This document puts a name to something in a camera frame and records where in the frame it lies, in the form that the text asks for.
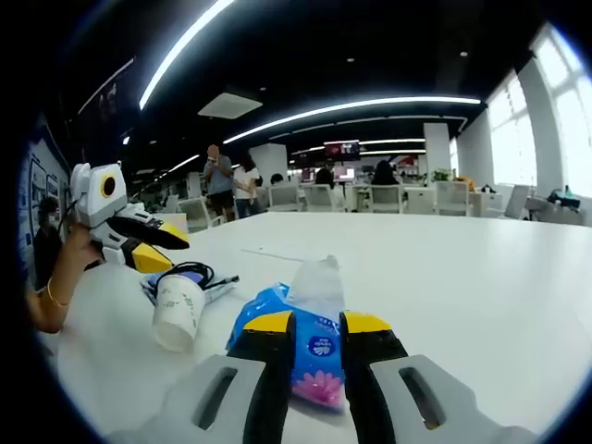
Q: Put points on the dark ceiling display screen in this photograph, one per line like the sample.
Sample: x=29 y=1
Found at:
x=108 y=102

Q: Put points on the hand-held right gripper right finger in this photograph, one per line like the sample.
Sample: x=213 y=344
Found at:
x=370 y=370

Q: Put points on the row of white office chairs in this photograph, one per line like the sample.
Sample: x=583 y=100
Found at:
x=386 y=199

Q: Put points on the blue tissue pack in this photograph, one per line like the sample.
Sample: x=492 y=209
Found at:
x=319 y=344

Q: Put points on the teal bag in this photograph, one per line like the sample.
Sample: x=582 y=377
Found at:
x=564 y=195

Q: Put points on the person's left hand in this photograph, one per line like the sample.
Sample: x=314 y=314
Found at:
x=81 y=252

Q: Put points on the large bright window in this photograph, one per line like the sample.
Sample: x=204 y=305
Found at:
x=571 y=120

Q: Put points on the white paper cup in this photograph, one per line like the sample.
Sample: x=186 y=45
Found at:
x=178 y=310

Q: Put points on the green potted plant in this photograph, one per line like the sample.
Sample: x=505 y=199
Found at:
x=441 y=176

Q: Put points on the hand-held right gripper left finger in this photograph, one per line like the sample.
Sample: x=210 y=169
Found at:
x=268 y=370

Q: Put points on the ceiling air conditioner vent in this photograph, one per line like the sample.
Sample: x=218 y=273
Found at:
x=230 y=105

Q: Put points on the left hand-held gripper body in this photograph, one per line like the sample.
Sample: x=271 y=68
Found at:
x=99 y=199

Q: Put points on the hanging television screen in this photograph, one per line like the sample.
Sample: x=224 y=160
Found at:
x=342 y=150

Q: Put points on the blue wall poster board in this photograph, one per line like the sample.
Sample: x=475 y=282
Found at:
x=39 y=180

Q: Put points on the long ceiling light strip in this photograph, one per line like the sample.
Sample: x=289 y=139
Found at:
x=351 y=108
x=185 y=46

